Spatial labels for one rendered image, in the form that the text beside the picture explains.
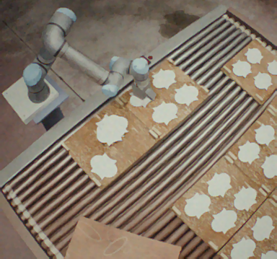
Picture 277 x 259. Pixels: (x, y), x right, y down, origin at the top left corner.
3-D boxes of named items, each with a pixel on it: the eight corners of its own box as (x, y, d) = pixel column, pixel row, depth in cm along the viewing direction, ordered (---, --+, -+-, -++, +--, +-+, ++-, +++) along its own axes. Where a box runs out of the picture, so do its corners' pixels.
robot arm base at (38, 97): (24, 94, 193) (19, 84, 184) (41, 78, 198) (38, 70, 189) (37, 107, 188) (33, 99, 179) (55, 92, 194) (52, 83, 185)
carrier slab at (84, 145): (61, 144, 176) (60, 143, 175) (116, 99, 188) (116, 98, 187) (102, 190, 164) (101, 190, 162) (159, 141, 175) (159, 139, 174)
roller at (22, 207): (16, 209, 163) (13, 207, 159) (240, 27, 219) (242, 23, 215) (21, 216, 162) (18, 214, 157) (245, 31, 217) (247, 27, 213)
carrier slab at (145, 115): (117, 99, 188) (116, 97, 187) (167, 60, 200) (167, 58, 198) (160, 140, 175) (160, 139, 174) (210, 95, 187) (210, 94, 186)
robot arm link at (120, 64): (105, 68, 159) (126, 73, 157) (113, 52, 164) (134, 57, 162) (107, 78, 165) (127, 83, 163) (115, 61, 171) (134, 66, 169)
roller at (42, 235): (37, 236, 156) (34, 235, 152) (261, 43, 212) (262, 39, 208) (42, 243, 154) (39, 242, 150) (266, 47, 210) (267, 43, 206)
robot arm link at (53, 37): (37, 37, 134) (120, 94, 153) (48, 20, 139) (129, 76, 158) (29, 47, 143) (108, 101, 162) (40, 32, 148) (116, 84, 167)
